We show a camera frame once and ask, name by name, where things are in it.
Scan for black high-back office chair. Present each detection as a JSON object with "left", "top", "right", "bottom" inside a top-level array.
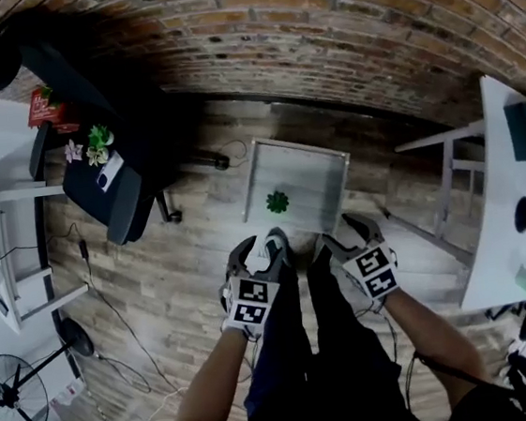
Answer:
[{"left": 0, "top": 2, "right": 187, "bottom": 261}]

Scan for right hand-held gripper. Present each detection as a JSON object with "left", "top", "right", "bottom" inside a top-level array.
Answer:
[{"left": 319, "top": 207, "right": 407, "bottom": 321}]

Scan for white table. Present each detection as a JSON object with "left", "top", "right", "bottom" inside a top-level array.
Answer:
[{"left": 386, "top": 69, "right": 526, "bottom": 320}]

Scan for grey nightstand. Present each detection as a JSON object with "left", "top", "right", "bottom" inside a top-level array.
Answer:
[{"left": 233, "top": 127, "right": 360, "bottom": 247}]

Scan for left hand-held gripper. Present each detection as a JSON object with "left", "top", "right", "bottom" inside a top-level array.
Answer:
[{"left": 211, "top": 231, "right": 303, "bottom": 346}]

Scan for person's right shoe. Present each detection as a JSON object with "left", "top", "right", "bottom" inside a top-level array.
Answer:
[{"left": 309, "top": 232, "right": 338, "bottom": 269}]

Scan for person's dark trousers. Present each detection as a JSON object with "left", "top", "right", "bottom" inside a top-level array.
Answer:
[{"left": 227, "top": 236, "right": 413, "bottom": 421}]

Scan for person's left shoe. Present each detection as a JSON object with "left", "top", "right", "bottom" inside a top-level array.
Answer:
[{"left": 255, "top": 225, "right": 294, "bottom": 272}]

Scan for person's shoe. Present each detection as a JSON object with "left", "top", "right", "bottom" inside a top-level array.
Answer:
[
  {"left": 255, "top": 225, "right": 294, "bottom": 272},
  {"left": 309, "top": 232, "right": 338, "bottom": 269}
]

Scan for pale green succulent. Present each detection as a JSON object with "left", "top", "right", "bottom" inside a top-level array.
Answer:
[{"left": 84, "top": 144, "right": 113, "bottom": 168}]

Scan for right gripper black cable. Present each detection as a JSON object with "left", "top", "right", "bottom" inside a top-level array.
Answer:
[{"left": 353, "top": 293, "right": 519, "bottom": 415}]

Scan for black floor cable with adapter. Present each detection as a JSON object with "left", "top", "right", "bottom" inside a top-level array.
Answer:
[{"left": 45, "top": 214, "right": 181, "bottom": 408}]

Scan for red box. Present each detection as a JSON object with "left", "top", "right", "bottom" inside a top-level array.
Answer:
[{"left": 23, "top": 82, "right": 84, "bottom": 138}]

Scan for person's right forearm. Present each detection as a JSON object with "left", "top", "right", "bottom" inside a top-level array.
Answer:
[{"left": 379, "top": 281, "right": 492, "bottom": 411}]

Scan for small green plant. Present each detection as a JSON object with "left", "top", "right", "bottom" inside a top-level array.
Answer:
[{"left": 263, "top": 188, "right": 292, "bottom": 217}]

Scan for black standing fan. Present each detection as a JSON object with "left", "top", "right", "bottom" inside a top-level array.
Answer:
[{"left": 0, "top": 314, "right": 104, "bottom": 421}]

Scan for white and blue card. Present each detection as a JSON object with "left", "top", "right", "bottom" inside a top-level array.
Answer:
[{"left": 93, "top": 153, "right": 129, "bottom": 194}]

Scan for person's left forearm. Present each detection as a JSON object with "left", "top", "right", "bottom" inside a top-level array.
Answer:
[{"left": 160, "top": 323, "right": 261, "bottom": 421}]

